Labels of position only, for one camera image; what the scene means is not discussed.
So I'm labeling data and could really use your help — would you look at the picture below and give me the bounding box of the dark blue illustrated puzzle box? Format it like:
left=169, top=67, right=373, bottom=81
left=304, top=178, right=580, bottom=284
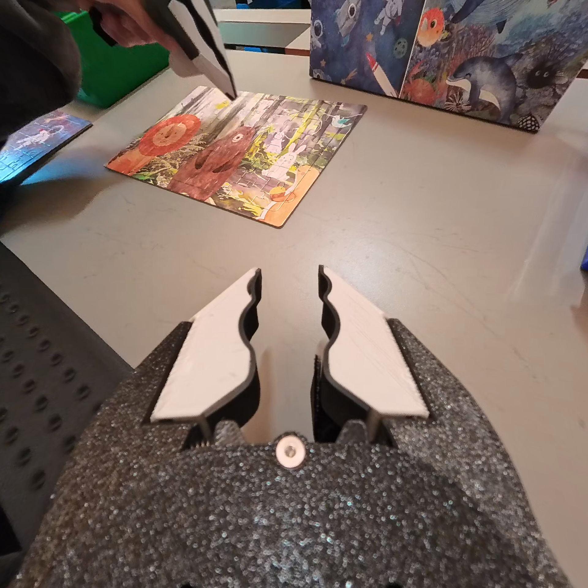
left=309, top=0, right=588, bottom=134

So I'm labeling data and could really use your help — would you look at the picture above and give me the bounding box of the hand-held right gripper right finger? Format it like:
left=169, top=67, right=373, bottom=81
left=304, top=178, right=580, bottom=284
left=318, top=265, right=431, bottom=420

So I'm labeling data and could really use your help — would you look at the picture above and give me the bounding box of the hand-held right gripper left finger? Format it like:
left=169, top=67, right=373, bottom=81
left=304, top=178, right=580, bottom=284
left=151, top=268, right=262, bottom=423

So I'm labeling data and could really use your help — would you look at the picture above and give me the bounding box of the person's left forearm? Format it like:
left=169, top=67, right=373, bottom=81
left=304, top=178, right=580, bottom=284
left=0, top=0, right=83, bottom=143

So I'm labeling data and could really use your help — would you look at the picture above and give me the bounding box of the light blue board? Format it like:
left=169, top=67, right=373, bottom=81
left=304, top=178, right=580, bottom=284
left=0, top=109, right=93, bottom=184

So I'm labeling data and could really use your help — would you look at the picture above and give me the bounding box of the dark grey desk flap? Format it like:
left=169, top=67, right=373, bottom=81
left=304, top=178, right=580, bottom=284
left=213, top=21, right=313, bottom=49

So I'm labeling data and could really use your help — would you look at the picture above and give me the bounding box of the person's left hand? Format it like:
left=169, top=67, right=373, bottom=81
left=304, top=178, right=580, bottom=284
left=77, top=0, right=165, bottom=48

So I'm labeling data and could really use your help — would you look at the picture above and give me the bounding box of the grey desk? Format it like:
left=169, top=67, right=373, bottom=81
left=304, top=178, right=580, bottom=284
left=0, top=21, right=588, bottom=552

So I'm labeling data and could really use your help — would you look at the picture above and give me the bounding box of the dark perforated panel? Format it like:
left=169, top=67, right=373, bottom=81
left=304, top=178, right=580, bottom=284
left=0, top=243, right=131, bottom=552

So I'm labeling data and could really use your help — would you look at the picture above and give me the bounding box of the green plastic bin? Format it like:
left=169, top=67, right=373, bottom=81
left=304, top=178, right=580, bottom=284
left=55, top=9, right=171, bottom=108

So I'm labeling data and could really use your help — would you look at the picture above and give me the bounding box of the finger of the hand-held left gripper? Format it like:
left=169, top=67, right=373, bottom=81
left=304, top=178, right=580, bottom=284
left=169, top=0, right=238, bottom=100
left=197, top=0, right=233, bottom=84

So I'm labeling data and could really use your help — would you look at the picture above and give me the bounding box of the forest animal jigsaw puzzle board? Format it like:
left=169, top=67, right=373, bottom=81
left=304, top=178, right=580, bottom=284
left=105, top=86, right=368, bottom=229

